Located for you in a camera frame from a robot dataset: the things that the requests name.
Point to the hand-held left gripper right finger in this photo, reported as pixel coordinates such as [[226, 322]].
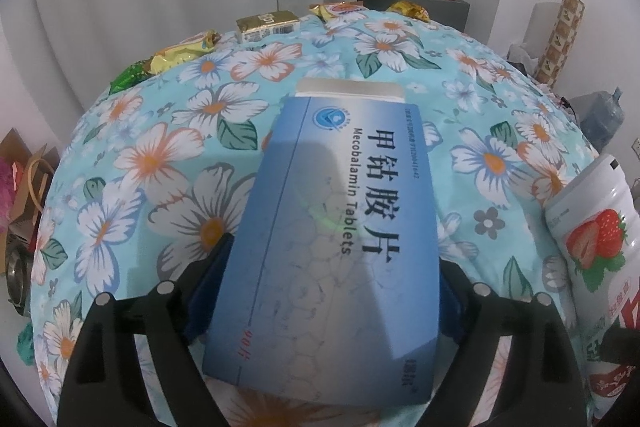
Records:
[[452, 302]]

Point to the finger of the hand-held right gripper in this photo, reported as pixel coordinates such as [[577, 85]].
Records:
[[622, 344]]

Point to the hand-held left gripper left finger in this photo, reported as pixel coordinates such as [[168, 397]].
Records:
[[200, 302]]

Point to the white strawberry drink bottle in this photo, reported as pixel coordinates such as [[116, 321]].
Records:
[[595, 237]]

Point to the blue medicine box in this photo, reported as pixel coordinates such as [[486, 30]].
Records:
[[340, 247]]

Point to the blue floral blanket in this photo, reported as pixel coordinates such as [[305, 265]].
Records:
[[210, 142]]

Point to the green crumpled bag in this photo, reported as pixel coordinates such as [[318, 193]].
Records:
[[27, 339]]

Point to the metal bowl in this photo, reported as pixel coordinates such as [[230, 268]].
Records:
[[19, 272]]

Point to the brown paper bag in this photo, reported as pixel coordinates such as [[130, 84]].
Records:
[[32, 177]]

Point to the pink crinkled paper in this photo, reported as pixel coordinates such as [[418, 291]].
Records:
[[9, 187]]

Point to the blue water jug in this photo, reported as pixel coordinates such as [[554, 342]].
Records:
[[600, 119]]

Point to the gold box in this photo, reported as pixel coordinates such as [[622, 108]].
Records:
[[267, 27]]

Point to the gold crinkled snack packet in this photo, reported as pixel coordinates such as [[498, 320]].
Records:
[[410, 10]]

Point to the grey cabinet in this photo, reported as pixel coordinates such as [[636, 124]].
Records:
[[430, 7]]

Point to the yellow orange snack packet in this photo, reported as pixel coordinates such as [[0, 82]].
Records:
[[340, 11]]

